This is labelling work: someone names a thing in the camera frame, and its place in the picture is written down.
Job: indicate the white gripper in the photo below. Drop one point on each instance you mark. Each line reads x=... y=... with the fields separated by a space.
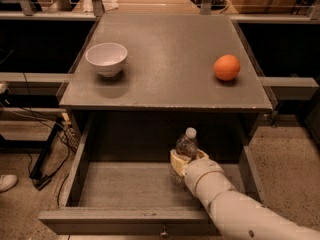
x=201 y=171

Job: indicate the clear plastic water bottle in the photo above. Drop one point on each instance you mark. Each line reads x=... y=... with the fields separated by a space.
x=187 y=145

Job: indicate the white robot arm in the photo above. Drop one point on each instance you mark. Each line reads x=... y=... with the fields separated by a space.
x=235 y=215

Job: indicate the white ceramic bowl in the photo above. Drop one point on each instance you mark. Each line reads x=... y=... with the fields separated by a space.
x=107 y=59

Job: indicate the black power strip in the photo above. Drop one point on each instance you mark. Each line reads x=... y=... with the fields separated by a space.
x=39 y=180

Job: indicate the grey wooden cabinet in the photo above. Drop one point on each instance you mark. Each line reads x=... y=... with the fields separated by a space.
x=169 y=68

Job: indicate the metal drawer knob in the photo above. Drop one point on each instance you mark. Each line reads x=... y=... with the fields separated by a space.
x=164 y=232

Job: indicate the white shoe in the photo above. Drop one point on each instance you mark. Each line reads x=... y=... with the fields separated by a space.
x=7 y=182

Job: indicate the orange fruit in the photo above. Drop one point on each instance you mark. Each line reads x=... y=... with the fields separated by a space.
x=226 y=67

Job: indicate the open grey top drawer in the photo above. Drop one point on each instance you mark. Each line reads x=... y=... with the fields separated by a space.
x=120 y=183

